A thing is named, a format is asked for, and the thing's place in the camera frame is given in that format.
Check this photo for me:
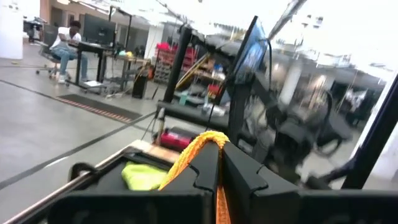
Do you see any green microfiber towel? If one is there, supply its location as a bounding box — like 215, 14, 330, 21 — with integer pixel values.
121, 161, 169, 192

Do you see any grey office chair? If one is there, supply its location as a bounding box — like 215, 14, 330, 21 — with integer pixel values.
35, 24, 72, 82

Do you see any black office desk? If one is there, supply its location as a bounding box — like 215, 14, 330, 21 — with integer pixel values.
72, 41, 116, 91

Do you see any person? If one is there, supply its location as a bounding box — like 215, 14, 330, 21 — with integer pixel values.
49, 20, 90, 85

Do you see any grey side desk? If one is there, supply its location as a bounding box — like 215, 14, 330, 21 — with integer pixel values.
155, 101, 233, 133

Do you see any red storage bin rack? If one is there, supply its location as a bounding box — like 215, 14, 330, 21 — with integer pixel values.
153, 42, 200, 85

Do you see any black desk monitor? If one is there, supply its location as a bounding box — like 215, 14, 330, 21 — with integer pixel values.
82, 13, 117, 46

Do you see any white pillar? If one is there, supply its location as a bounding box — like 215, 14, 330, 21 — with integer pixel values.
0, 0, 24, 60

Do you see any black frame clamp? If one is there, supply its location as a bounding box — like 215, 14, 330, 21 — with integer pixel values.
68, 161, 98, 183

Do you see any red and black floor device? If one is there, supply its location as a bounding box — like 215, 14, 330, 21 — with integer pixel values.
159, 126, 196, 153

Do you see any black pole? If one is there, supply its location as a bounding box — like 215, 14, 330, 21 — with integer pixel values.
163, 26, 193, 103

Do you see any black slanted post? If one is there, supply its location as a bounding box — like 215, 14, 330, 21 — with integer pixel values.
341, 73, 398, 190

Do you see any orange microfiber towel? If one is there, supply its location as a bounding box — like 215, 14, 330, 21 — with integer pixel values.
158, 130, 233, 224

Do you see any small teal box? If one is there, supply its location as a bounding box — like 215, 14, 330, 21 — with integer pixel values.
178, 91, 190, 106

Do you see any black floor mat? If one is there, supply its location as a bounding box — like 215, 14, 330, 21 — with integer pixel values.
55, 93, 143, 124

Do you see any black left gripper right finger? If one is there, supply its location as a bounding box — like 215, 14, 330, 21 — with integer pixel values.
222, 141, 299, 224

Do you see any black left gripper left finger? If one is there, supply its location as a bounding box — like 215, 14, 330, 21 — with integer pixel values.
167, 141, 220, 224

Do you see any black blue-screen monitor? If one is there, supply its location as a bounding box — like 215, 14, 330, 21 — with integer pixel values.
231, 15, 270, 85

